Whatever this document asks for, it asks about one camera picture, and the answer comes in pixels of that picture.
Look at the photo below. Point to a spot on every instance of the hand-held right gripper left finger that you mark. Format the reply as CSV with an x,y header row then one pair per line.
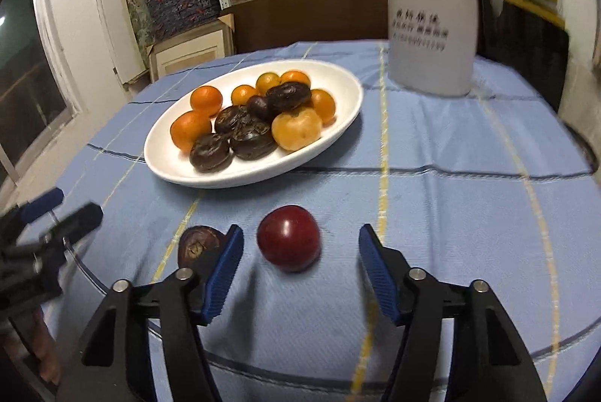
x,y
225,275

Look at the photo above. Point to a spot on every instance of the brown wooden board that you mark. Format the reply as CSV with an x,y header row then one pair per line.
x,y
305,24

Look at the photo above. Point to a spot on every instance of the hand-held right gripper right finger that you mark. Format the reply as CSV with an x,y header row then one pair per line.
x,y
378,275

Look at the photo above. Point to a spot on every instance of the large dark water chestnut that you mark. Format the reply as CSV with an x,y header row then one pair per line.
x,y
288,96

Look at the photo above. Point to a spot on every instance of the white leaning board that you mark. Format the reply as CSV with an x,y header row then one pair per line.
x,y
110,26

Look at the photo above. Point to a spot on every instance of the open cardboard box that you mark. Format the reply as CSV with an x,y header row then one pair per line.
x,y
188,52

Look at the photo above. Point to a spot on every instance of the large orange tangerine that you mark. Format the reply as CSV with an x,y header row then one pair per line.
x,y
297,129

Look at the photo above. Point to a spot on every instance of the dark red plum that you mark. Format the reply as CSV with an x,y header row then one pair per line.
x,y
288,238

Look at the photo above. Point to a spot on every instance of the person's left hand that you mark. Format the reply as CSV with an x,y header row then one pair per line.
x,y
44,350

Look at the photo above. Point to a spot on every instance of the dark cabinet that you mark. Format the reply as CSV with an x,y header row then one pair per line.
x,y
521,55

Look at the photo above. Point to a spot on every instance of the white oval plate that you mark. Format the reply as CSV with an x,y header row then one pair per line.
x,y
178,167

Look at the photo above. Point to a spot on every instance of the small orange kumquat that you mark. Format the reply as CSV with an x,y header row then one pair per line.
x,y
244,94
325,106

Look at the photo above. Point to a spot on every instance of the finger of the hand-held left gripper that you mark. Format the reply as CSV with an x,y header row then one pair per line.
x,y
43,201
77,221

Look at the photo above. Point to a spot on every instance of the small yellow kumquat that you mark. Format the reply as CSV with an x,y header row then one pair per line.
x,y
267,82

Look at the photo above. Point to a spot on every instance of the window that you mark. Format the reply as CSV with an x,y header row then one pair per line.
x,y
28,73

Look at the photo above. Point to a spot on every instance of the blue striped tablecloth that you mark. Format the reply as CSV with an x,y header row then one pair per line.
x,y
446,205

